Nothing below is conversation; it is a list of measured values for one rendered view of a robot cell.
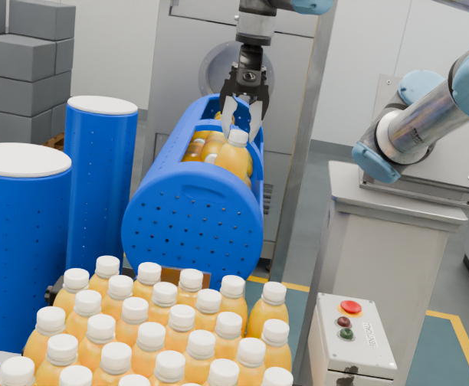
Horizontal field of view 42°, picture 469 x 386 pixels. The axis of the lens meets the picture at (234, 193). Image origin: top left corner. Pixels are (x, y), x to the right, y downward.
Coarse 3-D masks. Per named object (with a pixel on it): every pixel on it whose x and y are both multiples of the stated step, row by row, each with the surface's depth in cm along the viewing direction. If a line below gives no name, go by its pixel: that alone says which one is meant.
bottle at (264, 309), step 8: (256, 304) 106; (264, 304) 105; (272, 304) 104; (280, 304) 104; (256, 312) 105; (264, 312) 104; (272, 312) 104; (280, 312) 104; (248, 320) 107; (256, 320) 105; (264, 320) 104; (288, 320) 107; (248, 328) 107; (256, 328) 105; (248, 336) 107; (256, 336) 105
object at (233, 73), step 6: (240, 36) 119; (246, 42) 119; (252, 42) 118; (258, 42) 118; (264, 42) 119; (270, 42) 121; (234, 66) 122; (234, 72) 121; (264, 72) 123; (234, 78) 121; (264, 78) 121; (228, 84) 122; (234, 84) 122; (234, 90) 122; (252, 96) 123
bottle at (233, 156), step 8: (232, 144) 125; (240, 144) 125; (224, 152) 125; (232, 152) 124; (240, 152) 125; (216, 160) 127; (224, 160) 125; (232, 160) 124; (240, 160) 125; (232, 168) 125; (240, 168) 125; (240, 176) 126; (224, 208) 128
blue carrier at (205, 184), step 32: (192, 128) 153; (160, 160) 133; (256, 160) 158; (160, 192) 119; (192, 192) 119; (224, 192) 118; (256, 192) 164; (128, 224) 121; (160, 224) 121; (192, 224) 121; (224, 224) 120; (256, 224) 120; (128, 256) 123; (160, 256) 123; (192, 256) 123; (224, 256) 122; (256, 256) 122
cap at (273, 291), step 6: (270, 282) 106; (276, 282) 107; (264, 288) 105; (270, 288) 104; (276, 288) 105; (282, 288) 105; (264, 294) 105; (270, 294) 104; (276, 294) 103; (282, 294) 104; (276, 300) 104
